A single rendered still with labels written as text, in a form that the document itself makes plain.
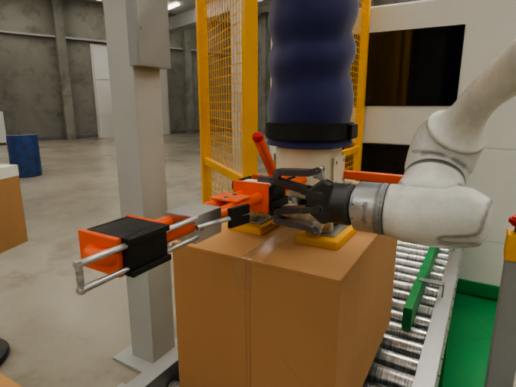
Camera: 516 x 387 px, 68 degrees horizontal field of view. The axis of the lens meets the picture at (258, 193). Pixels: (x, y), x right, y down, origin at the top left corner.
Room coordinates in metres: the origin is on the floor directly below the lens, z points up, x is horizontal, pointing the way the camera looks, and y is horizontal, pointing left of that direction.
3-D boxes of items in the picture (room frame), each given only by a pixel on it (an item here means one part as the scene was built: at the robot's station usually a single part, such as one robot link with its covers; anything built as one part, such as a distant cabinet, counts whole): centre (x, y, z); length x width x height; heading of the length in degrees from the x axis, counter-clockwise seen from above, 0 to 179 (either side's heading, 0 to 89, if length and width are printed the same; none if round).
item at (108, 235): (0.49, 0.18, 1.13); 0.08 x 0.07 x 0.05; 149
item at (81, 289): (0.51, 0.10, 1.13); 0.31 x 0.03 x 0.05; 149
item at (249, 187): (0.79, 0.00, 1.13); 0.10 x 0.08 x 0.06; 59
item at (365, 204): (0.66, -0.20, 1.14); 0.09 x 0.06 x 0.09; 149
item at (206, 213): (0.60, 0.10, 1.13); 0.07 x 0.07 x 0.04; 59
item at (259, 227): (1.05, -0.05, 1.03); 0.34 x 0.10 x 0.05; 149
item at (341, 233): (0.95, -0.21, 1.03); 0.34 x 0.10 x 0.05; 149
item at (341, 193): (0.70, -0.14, 1.13); 0.09 x 0.07 x 0.08; 59
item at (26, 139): (7.14, 4.34, 0.39); 0.52 x 0.51 x 0.77; 40
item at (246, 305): (1.00, -0.12, 0.81); 0.60 x 0.40 x 0.40; 151
